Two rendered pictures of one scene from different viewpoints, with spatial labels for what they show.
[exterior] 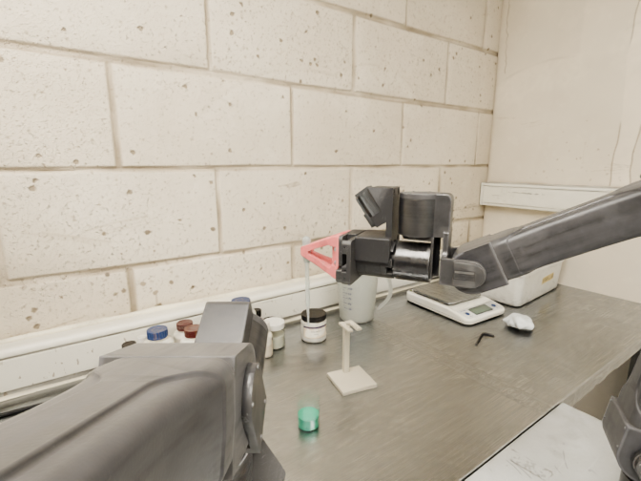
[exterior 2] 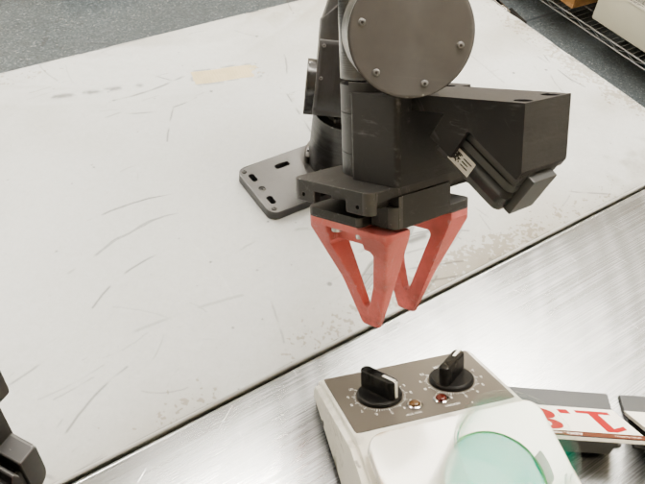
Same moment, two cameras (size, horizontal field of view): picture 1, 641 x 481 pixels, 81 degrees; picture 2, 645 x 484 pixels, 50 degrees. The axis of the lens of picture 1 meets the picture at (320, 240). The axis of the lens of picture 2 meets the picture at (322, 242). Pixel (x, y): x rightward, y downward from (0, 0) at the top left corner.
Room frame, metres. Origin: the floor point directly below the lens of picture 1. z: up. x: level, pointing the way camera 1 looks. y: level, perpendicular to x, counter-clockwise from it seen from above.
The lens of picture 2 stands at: (0.59, 0.03, 1.38)
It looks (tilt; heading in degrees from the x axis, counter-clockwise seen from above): 48 degrees down; 175
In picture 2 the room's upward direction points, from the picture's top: 8 degrees clockwise
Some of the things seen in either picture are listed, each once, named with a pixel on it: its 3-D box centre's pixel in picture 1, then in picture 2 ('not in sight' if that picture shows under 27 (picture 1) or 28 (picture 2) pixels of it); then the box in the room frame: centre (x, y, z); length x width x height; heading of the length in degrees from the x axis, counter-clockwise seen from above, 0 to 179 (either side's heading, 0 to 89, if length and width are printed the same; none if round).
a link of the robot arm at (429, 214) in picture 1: (441, 235); not in sight; (0.50, -0.17, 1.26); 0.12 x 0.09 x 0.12; 66
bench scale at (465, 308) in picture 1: (453, 300); not in sight; (1.16, -0.43, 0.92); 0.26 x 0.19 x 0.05; 32
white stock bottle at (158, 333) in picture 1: (158, 353); not in sight; (0.74, 0.35, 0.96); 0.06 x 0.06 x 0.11
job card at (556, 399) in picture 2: not in sight; (568, 414); (0.33, 0.25, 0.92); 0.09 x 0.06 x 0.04; 90
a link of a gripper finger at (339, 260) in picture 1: (330, 251); not in sight; (0.58, -0.02, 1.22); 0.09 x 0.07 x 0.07; 66
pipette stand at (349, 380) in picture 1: (351, 354); not in sight; (0.73, -0.07, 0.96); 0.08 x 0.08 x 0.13; 23
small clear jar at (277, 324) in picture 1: (274, 333); not in sight; (0.89, 0.12, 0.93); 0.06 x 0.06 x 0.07
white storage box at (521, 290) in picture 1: (502, 268); not in sight; (1.35, -0.68, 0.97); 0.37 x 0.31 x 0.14; 129
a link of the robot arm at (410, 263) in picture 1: (414, 257); not in sight; (0.52, -0.14, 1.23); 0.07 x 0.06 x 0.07; 66
